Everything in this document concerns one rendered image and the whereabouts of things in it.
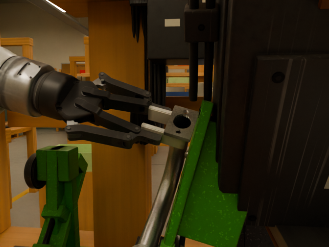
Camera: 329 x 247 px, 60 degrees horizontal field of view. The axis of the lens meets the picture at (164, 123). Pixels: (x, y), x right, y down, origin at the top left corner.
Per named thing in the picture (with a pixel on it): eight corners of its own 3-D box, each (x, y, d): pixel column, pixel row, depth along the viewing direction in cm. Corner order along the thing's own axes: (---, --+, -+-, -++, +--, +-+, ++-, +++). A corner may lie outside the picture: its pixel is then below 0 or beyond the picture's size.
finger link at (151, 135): (130, 125, 43) (123, 140, 41) (162, 135, 42) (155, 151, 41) (130, 130, 44) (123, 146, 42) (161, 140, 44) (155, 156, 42)
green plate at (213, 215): (222, 299, 32) (279, 121, 29) (152, 276, 33) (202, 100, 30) (217, 246, 44) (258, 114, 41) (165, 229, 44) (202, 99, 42)
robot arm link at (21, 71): (22, 43, 46) (56, 53, 45) (37, 84, 53) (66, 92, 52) (-15, 82, 40) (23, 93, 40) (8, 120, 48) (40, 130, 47)
